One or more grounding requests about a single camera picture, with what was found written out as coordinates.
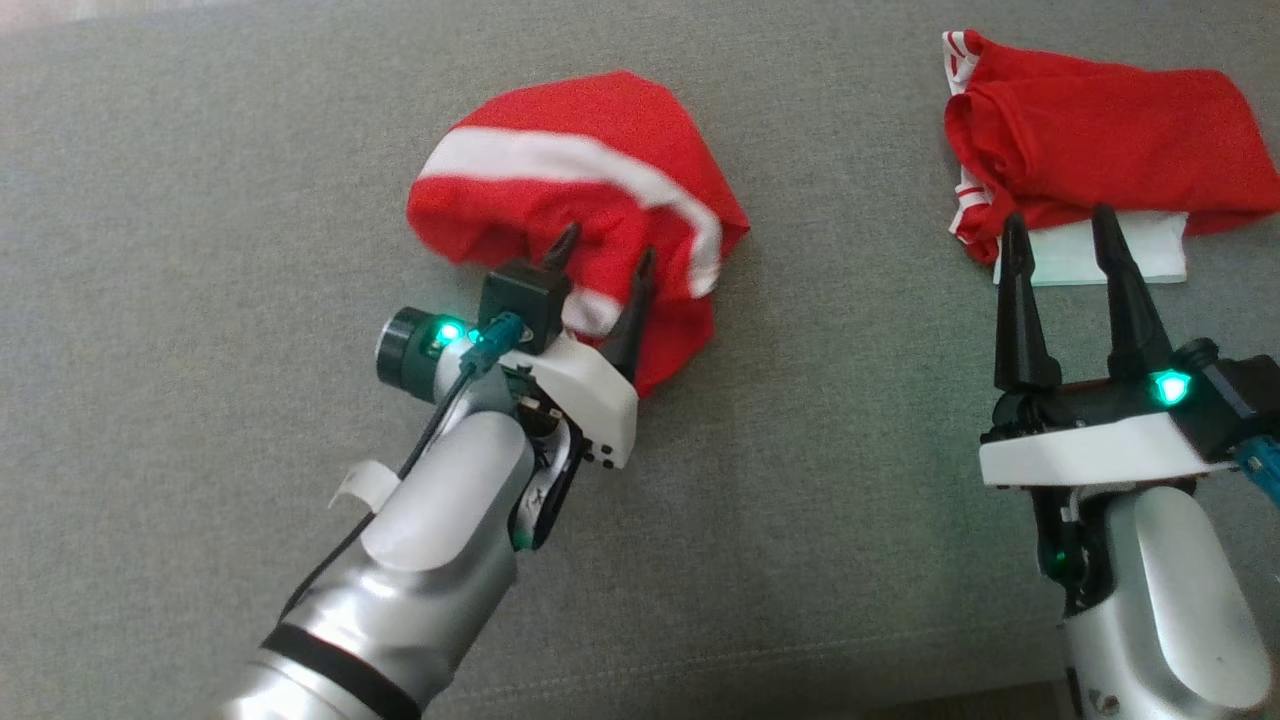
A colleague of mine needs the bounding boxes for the grey sofa seat cushion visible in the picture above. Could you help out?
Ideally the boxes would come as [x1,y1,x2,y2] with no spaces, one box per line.
[0,0,1280,720]

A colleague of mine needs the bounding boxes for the red jersey white sleeves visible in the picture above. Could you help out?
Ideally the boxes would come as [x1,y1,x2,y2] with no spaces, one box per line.
[942,30,1280,287]

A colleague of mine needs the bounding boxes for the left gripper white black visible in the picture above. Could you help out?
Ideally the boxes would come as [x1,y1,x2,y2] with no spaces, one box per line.
[375,221,659,471]

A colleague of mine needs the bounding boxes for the red shorts white waistband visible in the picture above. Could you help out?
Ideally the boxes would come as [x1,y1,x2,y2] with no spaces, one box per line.
[406,70,751,399]

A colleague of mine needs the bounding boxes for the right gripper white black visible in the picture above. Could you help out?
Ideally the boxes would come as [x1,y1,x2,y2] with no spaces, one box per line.
[979,204,1241,490]

